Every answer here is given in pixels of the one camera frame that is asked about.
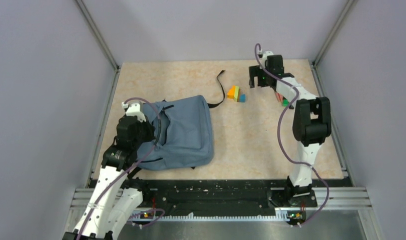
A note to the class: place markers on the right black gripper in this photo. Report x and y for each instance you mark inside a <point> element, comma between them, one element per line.
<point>256,71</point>

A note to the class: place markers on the blue student backpack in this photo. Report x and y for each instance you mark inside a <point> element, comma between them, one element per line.
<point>185,134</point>

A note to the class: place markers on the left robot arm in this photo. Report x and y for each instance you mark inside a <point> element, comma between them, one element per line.
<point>111,203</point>

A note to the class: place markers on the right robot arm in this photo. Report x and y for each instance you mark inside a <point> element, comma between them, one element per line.
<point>311,124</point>

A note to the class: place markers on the green highlighter marker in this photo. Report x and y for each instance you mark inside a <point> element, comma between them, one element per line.
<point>285,102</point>

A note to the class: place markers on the coloured sticky note stack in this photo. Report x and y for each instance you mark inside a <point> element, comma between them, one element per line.
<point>235,94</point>

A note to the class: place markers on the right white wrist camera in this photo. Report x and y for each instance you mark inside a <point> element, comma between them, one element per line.
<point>263,56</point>

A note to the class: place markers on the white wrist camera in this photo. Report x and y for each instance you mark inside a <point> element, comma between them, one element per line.
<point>134,109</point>
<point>263,56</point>

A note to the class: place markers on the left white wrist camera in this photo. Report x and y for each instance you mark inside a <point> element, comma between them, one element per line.
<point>134,109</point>

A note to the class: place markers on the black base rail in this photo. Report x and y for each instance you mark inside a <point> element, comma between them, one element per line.
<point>217,198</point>

